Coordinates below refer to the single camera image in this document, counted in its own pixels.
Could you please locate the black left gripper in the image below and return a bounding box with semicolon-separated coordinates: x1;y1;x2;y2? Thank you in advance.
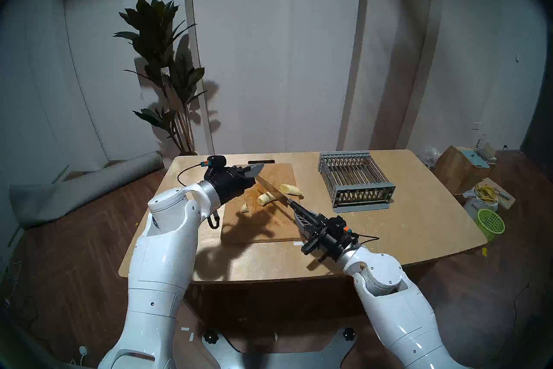
203;161;265;206

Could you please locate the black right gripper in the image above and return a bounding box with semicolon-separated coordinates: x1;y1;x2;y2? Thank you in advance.
295;206;359;262

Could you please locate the black handled kitchen knife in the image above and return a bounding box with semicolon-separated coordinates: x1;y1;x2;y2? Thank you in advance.
255;175;305;213

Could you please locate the wooden cutting board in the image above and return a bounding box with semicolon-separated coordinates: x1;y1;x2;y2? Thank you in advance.
220;163;308;244

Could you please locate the teal plastic board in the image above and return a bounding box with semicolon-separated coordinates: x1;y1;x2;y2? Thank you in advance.
459;147;491;168

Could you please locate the small wooden board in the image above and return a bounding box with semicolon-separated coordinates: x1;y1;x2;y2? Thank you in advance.
473;177;516;209

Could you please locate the grey slotted knife rack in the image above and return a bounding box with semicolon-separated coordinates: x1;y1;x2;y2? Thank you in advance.
318;151;396;213

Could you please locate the clear plastic bag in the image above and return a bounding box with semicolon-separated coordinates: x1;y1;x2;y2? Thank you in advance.
417;148;442;168

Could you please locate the brown box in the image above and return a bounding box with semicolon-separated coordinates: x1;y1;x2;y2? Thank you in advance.
432;145;496;196

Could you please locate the tall green potted plant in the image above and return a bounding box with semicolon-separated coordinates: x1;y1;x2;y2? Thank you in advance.
113;0;208;156

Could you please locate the white waste bag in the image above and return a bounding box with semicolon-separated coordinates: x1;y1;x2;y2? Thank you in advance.
463;189;499;221

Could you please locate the rolled grey floor mat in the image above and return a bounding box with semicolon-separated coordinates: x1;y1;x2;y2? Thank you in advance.
9;151;164;229

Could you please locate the green plastic basket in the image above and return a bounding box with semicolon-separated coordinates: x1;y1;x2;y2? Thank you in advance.
475;209;505;241

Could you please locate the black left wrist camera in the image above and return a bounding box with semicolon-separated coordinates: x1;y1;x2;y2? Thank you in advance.
201;155;229;170

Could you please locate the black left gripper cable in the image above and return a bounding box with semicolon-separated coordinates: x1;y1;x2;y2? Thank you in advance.
177;163;208;188

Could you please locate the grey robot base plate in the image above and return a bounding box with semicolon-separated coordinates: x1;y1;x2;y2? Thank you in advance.
202;326;357;369

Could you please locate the black floor cable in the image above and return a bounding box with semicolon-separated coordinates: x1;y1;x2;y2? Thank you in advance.
488;283;532;356

